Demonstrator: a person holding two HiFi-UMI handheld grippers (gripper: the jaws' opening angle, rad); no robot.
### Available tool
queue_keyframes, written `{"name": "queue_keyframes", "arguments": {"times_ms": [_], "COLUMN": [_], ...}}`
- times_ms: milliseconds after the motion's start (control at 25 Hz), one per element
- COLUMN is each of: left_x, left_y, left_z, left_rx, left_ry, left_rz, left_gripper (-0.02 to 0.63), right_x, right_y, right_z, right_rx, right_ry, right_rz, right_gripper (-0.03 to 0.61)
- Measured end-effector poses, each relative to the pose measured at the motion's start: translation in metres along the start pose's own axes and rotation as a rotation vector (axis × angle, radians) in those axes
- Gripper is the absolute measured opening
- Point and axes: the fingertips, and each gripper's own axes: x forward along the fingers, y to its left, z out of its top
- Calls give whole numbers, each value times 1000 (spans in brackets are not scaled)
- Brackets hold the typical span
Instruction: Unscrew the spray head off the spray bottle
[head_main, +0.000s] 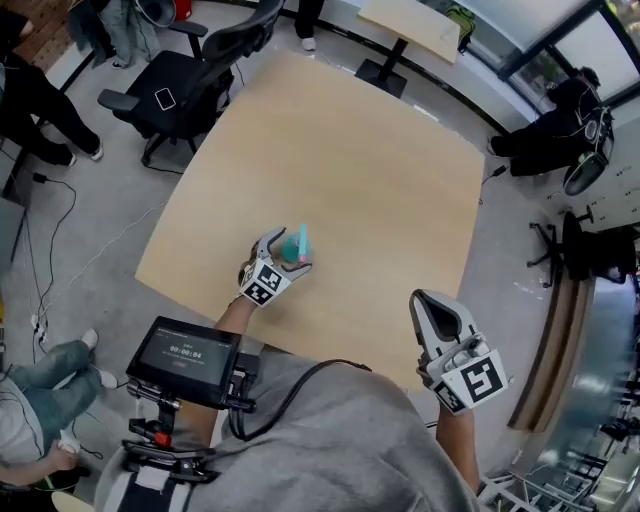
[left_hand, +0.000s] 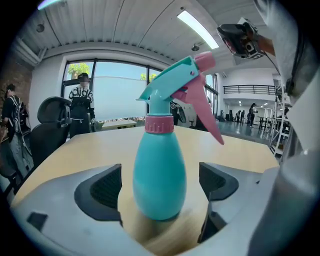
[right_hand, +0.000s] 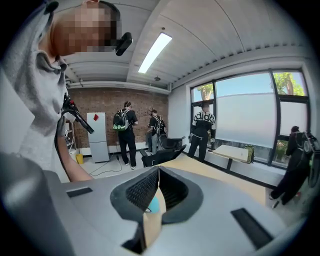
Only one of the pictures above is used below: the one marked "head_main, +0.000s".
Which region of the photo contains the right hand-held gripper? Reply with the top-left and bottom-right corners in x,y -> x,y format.
408,289 -> 510,416

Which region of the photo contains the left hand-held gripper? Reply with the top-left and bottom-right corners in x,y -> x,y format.
238,227 -> 316,308

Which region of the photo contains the person's right forearm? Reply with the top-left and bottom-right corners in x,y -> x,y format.
434,409 -> 484,496

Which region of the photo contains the person's left forearm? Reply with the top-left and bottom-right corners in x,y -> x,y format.
172,297 -> 261,451

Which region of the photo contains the black timer monitor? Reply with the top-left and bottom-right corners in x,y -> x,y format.
124,315 -> 242,401

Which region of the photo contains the black swivel chair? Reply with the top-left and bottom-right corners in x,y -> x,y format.
527,209 -> 640,289

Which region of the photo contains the person's grey shirt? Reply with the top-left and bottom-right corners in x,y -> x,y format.
94,344 -> 481,512

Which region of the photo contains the black office chair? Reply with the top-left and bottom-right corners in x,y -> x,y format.
97,0 -> 285,167

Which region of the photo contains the grey board panel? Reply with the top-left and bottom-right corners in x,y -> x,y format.
0,197 -> 27,274

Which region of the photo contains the green backpack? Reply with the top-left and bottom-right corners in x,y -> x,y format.
443,2 -> 477,55

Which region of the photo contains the grey hanging garment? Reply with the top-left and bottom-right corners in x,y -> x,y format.
67,0 -> 109,67

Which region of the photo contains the black-framed window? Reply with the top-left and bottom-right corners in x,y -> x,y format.
414,0 -> 640,109

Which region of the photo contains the round wooden stool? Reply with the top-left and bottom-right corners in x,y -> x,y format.
49,491 -> 96,512

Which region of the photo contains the thick black chest cable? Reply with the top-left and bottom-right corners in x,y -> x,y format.
227,358 -> 374,441

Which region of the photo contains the black cable with adapter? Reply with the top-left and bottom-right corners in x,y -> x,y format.
478,166 -> 507,205

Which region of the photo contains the small wooden pedestal table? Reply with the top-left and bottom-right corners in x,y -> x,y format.
355,0 -> 461,97

